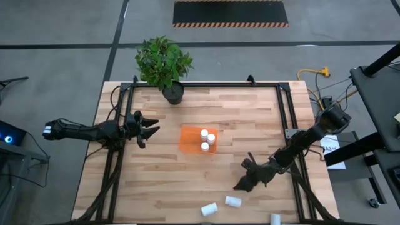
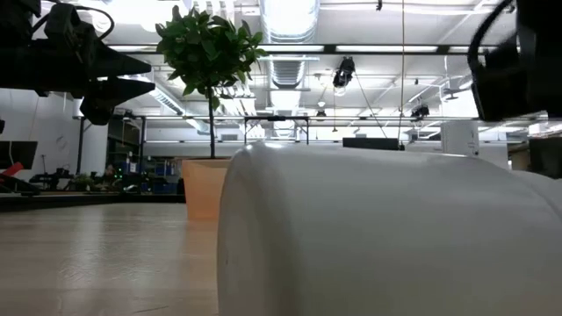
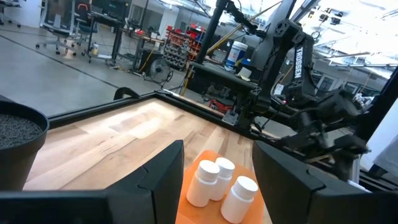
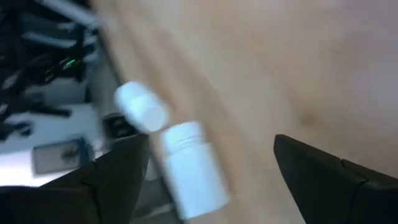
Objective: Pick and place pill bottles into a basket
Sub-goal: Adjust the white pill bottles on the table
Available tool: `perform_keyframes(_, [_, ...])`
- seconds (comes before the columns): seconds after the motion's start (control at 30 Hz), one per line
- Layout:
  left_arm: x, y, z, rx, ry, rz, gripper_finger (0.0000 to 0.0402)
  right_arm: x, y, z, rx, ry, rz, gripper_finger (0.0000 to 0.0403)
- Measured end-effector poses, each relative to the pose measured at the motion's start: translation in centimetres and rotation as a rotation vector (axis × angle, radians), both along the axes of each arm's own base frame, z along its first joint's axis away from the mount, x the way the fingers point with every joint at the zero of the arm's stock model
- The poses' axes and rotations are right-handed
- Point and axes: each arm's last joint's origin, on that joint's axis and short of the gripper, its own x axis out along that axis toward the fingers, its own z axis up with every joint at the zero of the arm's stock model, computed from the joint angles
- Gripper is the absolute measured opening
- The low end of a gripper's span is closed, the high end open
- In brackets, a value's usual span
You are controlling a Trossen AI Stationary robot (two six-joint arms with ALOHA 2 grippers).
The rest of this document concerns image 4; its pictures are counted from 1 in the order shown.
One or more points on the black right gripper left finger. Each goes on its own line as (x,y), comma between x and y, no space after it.
(118,186)

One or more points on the grey rectangular box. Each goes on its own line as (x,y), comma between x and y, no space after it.
(59,155)

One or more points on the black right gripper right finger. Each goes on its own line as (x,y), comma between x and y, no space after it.
(314,186)

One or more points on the white plastic pill bottle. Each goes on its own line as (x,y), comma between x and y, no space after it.
(141,107)
(194,174)

